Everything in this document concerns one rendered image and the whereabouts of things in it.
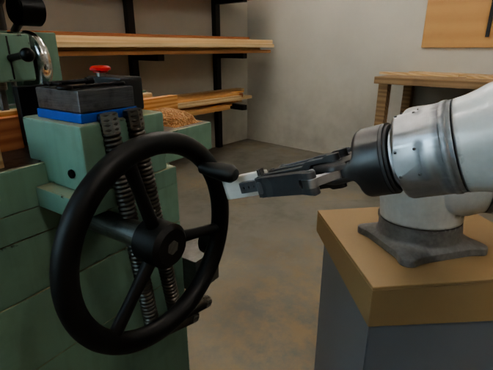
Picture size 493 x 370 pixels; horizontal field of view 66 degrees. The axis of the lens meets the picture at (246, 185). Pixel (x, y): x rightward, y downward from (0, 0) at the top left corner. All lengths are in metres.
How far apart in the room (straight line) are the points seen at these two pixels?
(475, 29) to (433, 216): 2.83
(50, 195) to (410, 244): 0.61
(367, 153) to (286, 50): 3.86
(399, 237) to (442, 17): 2.91
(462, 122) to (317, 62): 3.68
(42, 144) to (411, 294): 0.61
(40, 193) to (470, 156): 0.51
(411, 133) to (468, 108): 0.05
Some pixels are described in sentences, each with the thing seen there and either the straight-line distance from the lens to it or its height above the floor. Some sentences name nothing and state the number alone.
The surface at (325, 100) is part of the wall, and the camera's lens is 4.00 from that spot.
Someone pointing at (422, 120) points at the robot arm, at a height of 0.99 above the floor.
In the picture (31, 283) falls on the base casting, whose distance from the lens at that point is 0.64.
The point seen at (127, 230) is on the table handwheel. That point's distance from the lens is 0.53.
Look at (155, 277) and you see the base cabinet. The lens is 0.80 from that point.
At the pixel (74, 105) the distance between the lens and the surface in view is 0.53.
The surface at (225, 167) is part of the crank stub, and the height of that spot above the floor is 0.90.
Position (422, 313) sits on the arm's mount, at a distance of 0.75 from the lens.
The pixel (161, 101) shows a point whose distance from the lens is 0.94.
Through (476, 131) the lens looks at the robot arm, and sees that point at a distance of 0.37.
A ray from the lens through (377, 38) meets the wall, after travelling 3.76.
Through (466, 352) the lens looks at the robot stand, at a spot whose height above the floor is 0.53.
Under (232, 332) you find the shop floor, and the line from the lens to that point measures 1.60.
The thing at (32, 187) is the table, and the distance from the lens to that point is 0.60.
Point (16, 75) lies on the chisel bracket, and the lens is 0.70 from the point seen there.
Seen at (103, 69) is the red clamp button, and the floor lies 1.02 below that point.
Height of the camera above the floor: 1.05
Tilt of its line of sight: 20 degrees down
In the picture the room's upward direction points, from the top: straight up
